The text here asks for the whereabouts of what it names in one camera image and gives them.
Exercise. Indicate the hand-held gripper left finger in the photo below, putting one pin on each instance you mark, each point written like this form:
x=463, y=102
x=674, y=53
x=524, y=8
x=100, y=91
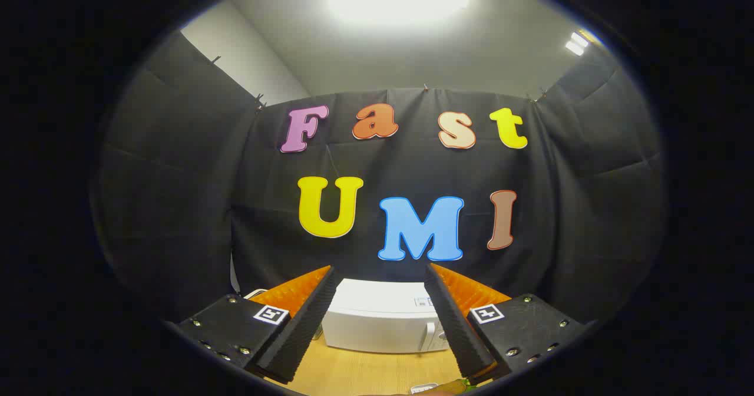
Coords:
x=306, y=325

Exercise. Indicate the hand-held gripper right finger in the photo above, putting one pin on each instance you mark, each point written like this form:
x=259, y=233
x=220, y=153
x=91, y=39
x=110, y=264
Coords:
x=456, y=325

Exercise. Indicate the toast sandwich with lettuce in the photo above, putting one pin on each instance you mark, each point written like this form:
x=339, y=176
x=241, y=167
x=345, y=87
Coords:
x=453, y=386

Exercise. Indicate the white microwave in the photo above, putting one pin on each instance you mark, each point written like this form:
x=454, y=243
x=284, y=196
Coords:
x=377, y=319

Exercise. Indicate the black backdrop cloth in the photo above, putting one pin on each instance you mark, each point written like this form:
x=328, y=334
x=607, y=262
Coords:
x=412, y=166

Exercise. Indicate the small ceiling light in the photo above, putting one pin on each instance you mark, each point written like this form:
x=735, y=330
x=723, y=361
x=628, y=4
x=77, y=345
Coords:
x=576, y=44

